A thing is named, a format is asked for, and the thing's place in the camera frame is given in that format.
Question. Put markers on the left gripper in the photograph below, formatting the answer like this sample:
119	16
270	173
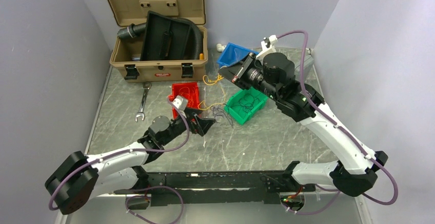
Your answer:
202	124

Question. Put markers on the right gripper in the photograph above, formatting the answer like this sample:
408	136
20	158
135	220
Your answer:
237	72

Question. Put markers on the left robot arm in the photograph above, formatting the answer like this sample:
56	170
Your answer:
82	177

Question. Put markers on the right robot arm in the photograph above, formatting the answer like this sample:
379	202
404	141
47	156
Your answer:
355	170

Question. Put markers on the grey plastic case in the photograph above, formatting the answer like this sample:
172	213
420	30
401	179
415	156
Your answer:
307	66

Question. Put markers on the blue plastic bin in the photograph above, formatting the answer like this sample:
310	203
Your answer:
232	54

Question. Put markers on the green plastic bin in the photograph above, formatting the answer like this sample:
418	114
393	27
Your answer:
244	105

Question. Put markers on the silver open-end wrench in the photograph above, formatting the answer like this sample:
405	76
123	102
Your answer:
140	115

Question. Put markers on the red plastic bin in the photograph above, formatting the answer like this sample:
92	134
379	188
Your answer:
188	90

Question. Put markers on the white pipe fitting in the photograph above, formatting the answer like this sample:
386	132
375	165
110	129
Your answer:
220	47

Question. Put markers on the black tray insert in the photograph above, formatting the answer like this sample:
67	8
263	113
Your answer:
165	38

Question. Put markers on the tan plastic toolbox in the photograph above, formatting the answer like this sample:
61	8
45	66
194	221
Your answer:
131	17

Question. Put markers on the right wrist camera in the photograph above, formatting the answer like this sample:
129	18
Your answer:
267	45

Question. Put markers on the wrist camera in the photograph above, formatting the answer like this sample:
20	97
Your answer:
267	45
179	103

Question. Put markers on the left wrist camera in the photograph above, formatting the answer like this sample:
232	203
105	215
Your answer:
179	103

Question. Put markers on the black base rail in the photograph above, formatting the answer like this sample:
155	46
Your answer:
166	188

